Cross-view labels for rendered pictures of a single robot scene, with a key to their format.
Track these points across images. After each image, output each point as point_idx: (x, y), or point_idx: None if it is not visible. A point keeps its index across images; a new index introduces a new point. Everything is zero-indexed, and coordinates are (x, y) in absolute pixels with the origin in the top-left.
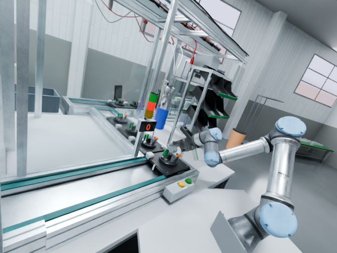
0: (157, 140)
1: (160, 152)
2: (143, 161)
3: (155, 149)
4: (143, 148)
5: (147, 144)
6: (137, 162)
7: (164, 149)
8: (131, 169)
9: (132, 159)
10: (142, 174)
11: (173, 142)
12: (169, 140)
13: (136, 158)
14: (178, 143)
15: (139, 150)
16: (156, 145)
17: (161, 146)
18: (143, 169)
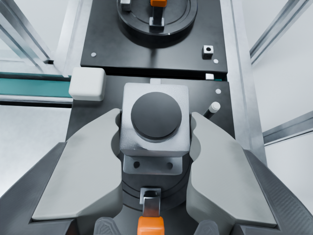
0: (234, 2)
1: (166, 79)
2: (61, 99)
3: (159, 57)
4: (106, 32)
5: (129, 19)
6: (30, 96)
7: (207, 69)
8: (1, 114)
9: (19, 76)
10: (16, 156)
11: (44, 160)
12: (281, 23)
13: (38, 76)
14: (190, 150)
15: (30, 47)
16: (193, 30)
17: (203, 47)
18: (43, 134)
